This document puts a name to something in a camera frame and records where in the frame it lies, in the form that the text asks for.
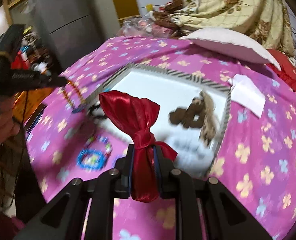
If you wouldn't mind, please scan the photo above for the clear plastic bag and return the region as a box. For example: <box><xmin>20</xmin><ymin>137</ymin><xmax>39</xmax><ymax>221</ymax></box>
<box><xmin>118</xmin><ymin>14</ymin><xmax>179</xmax><ymax>39</ymax></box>

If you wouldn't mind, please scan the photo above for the grey refrigerator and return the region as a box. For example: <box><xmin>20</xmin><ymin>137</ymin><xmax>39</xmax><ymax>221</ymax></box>
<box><xmin>31</xmin><ymin>0</ymin><xmax>106</xmax><ymax>68</ymax></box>

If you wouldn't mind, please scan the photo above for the beige floral quilt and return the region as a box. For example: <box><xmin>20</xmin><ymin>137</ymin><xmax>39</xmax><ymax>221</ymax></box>
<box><xmin>153</xmin><ymin>0</ymin><xmax>296</xmax><ymax>55</ymax></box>

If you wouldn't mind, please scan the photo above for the person's dark red clothing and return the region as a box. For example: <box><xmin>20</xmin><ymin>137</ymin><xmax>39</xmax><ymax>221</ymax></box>
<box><xmin>0</xmin><ymin>207</ymin><xmax>26</xmax><ymax>240</ymax></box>

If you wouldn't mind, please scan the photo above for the striped gift box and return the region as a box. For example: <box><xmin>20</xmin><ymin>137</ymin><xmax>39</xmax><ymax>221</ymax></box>
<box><xmin>84</xmin><ymin>62</ymin><xmax>232</xmax><ymax>178</ymax></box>

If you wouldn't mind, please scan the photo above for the orange bead necklace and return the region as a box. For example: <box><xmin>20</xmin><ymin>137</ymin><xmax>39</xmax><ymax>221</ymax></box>
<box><xmin>61</xmin><ymin>80</ymin><xmax>87</xmax><ymax>113</ymax></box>

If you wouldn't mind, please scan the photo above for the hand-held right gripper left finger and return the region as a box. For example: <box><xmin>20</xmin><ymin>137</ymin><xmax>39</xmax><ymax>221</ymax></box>
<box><xmin>13</xmin><ymin>144</ymin><xmax>136</xmax><ymax>240</ymax></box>

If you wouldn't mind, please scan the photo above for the white pillow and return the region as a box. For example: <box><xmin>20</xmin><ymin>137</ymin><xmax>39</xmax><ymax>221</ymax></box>
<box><xmin>179</xmin><ymin>28</ymin><xmax>281</xmax><ymax>71</ymax></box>

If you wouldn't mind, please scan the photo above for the black cable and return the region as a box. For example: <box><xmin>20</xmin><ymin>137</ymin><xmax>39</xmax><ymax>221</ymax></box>
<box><xmin>11</xmin><ymin>90</ymin><xmax>29</xmax><ymax>207</ymax></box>

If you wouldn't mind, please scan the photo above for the person's left hand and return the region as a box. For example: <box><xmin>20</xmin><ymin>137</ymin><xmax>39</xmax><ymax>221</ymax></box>
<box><xmin>0</xmin><ymin>97</ymin><xmax>21</xmax><ymax>143</ymax></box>

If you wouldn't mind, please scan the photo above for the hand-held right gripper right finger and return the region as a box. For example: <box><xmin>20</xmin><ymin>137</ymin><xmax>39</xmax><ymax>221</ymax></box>
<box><xmin>152</xmin><ymin>142</ymin><xmax>273</xmax><ymax>240</ymax></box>

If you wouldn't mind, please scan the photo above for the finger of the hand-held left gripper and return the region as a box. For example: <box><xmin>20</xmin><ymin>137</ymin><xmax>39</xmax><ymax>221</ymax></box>
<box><xmin>39</xmin><ymin>76</ymin><xmax>70</xmax><ymax>88</ymax></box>

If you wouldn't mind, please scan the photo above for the black bead bracelet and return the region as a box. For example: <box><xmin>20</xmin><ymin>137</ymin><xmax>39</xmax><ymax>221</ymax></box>
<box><xmin>87</xmin><ymin>103</ymin><xmax>109</xmax><ymax>119</ymax></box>

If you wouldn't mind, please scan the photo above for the red satin bow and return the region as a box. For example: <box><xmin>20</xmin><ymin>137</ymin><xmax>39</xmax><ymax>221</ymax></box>
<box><xmin>99</xmin><ymin>91</ymin><xmax>178</xmax><ymax>203</ymax></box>

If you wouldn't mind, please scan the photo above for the beige bead necklace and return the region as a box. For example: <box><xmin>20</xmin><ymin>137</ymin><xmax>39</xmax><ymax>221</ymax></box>
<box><xmin>197</xmin><ymin>90</ymin><xmax>220</xmax><ymax>147</ymax></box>

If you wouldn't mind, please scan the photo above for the blue bead bracelet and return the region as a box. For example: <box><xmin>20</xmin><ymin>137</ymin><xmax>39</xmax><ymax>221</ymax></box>
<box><xmin>77</xmin><ymin>135</ymin><xmax>114</xmax><ymax>172</ymax></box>

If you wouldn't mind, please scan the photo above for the red frilled cushion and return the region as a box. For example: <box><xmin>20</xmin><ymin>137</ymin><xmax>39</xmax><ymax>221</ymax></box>
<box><xmin>265</xmin><ymin>49</ymin><xmax>296</xmax><ymax>97</ymax></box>

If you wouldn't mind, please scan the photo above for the white paper sheet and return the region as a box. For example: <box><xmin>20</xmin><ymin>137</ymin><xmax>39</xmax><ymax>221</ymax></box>
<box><xmin>227</xmin><ymin>74</ymin><xmax>254</xmax><ymax>87</ymax></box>
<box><xmin>231</xmin><ymin>79</ymin><xmax>266</xmax><ymax>118</ymax></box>

